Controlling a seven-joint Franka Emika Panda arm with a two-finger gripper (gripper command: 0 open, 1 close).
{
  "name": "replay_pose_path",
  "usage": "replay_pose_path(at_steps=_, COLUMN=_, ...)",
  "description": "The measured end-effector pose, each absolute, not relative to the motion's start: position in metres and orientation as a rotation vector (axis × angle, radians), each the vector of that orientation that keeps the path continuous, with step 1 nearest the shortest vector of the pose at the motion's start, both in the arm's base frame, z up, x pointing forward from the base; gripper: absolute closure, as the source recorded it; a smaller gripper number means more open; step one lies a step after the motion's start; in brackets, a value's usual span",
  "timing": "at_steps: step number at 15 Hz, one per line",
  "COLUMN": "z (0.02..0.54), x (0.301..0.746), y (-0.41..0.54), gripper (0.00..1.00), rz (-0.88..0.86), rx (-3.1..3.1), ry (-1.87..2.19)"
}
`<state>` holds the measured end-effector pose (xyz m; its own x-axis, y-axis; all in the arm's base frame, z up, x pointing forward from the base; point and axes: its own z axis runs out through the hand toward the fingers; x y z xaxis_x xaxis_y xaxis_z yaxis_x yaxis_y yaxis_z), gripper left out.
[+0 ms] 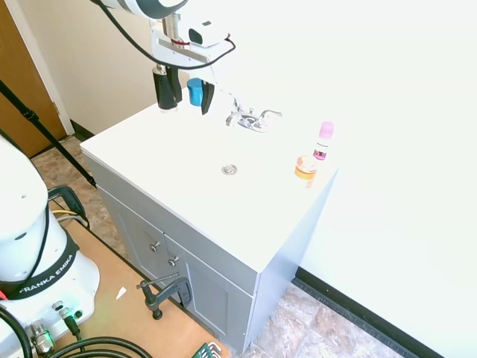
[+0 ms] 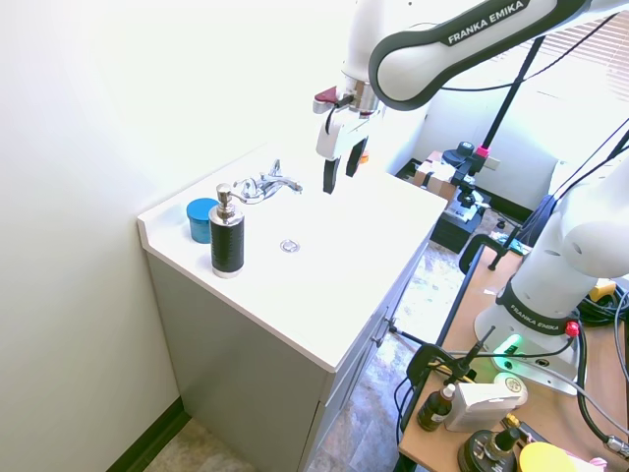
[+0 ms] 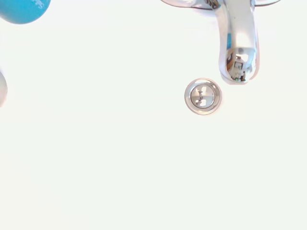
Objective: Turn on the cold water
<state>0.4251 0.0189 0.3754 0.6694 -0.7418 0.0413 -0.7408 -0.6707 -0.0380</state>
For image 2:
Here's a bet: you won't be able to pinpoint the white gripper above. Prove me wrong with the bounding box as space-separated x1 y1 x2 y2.
315 104 383 196

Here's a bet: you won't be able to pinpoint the chrome faucet spout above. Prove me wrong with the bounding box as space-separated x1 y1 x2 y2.
255 176 305 196

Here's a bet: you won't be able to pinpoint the cardboard box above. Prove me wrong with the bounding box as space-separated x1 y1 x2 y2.
414 149 458 201

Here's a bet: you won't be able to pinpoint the white sink countertop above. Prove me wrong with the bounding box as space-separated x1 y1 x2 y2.
136 141 449 373

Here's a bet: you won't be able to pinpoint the black storage case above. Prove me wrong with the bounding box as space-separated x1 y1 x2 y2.
430 194 492 255

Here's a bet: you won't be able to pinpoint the black chrome soap dispenser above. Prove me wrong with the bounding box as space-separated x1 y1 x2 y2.
208 183 247 280

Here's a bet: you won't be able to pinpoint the blue round jar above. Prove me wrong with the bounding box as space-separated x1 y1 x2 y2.
186 197 221 245

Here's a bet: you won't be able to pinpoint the black C-clamp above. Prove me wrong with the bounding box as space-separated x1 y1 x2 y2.
458 234 512 273
401 325 496 429

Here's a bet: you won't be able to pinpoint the grey vanity cabinet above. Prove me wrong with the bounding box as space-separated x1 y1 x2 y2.
144 223 440 472

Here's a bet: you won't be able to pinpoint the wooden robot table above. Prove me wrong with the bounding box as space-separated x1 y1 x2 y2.
397 243 629 472

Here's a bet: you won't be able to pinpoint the dark brown glass bottle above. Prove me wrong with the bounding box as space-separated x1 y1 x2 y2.
417 383 458 434

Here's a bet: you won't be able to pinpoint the window blinds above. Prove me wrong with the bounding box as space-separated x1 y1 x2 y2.
510 9 629 119

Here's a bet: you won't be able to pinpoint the white box device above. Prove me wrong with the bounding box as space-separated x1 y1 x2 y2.
444 378 530 434

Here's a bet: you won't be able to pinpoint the black round weight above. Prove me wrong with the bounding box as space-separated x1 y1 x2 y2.
459 429 512 472

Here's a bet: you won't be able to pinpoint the yellow round disc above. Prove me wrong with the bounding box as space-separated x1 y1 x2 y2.
519 442 582 472

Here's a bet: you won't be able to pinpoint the red wrist camera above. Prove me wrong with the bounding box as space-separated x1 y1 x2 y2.
312 86 342 116

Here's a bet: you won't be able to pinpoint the black camera on stand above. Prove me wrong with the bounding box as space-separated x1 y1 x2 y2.
442 141 492 212

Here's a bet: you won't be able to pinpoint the cabinet door handle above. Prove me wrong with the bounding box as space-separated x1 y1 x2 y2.
372 305 390 349

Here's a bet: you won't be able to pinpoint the black camera stand pole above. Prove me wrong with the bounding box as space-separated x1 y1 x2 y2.
474 37 545 171

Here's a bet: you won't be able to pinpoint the black coiled cable bundle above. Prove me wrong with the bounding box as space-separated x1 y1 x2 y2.
574 287 629 328

